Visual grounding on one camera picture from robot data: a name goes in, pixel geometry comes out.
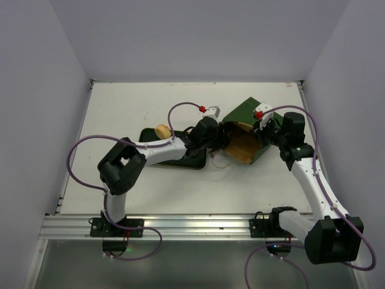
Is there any green paper bag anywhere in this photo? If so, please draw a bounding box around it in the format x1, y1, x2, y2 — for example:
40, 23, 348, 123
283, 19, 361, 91
217, 97, 271, 165

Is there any small round bread roll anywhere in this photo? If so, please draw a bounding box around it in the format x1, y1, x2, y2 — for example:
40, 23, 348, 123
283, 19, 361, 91
154, 124, 172, 140

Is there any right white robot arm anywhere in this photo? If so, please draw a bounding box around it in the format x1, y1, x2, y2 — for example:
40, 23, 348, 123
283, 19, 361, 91
253, 111, 364, 264

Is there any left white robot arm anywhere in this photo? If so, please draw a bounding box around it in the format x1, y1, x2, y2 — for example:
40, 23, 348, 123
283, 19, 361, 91
97, 117, 230, 237

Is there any dark green tray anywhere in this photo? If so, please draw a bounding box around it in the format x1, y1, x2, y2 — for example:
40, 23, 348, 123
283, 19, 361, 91
139, 128, 207, 170

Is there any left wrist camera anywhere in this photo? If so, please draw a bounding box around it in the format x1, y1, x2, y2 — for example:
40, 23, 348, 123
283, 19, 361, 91
203, 106, 220, 120

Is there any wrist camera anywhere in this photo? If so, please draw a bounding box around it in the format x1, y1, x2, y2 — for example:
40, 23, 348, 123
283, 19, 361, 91
203, 106, 220, 120
253, 102, 274, 130

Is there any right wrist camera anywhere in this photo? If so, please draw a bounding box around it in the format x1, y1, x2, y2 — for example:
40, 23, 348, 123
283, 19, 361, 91
253, 102, 274, 130

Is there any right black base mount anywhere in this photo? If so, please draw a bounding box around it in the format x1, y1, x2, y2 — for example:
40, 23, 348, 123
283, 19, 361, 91
248, 211, 292, 243

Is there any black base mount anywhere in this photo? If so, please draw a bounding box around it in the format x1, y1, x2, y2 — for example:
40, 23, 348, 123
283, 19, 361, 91
248, 211, 292, 243
88, 216, 143, 256

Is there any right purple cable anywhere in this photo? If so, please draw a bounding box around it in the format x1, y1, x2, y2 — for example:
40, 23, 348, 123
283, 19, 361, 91
244, 104, 377, 289

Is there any purple cable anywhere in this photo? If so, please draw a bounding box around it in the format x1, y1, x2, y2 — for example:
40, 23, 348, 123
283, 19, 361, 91
244, 104, 377, 289
66, 102, 163, 260

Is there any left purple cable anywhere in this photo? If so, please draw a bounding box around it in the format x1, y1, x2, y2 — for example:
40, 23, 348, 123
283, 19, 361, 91
66, 102, 163, 260

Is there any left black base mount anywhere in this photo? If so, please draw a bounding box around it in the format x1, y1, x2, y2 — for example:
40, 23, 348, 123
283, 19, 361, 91
88, 216, 143, 256

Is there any aluminium rail frame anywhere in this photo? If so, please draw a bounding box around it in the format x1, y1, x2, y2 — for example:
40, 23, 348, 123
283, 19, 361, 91
37, 78, 354, 241

